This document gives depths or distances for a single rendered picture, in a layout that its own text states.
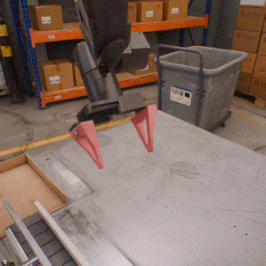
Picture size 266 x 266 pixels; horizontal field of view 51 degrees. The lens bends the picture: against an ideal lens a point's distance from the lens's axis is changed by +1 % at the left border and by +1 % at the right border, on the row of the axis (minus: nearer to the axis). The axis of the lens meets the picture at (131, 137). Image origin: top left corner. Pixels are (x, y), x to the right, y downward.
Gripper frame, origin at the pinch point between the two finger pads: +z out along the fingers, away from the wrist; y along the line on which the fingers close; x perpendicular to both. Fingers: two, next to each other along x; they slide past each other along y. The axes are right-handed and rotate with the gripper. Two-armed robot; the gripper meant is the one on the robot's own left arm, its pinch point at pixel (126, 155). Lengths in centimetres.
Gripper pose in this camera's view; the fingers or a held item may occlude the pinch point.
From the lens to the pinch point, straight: 46.4
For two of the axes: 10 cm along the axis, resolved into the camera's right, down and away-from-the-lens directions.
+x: -4.3, 2.3, 8.7
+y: 8.4, -2.5, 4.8
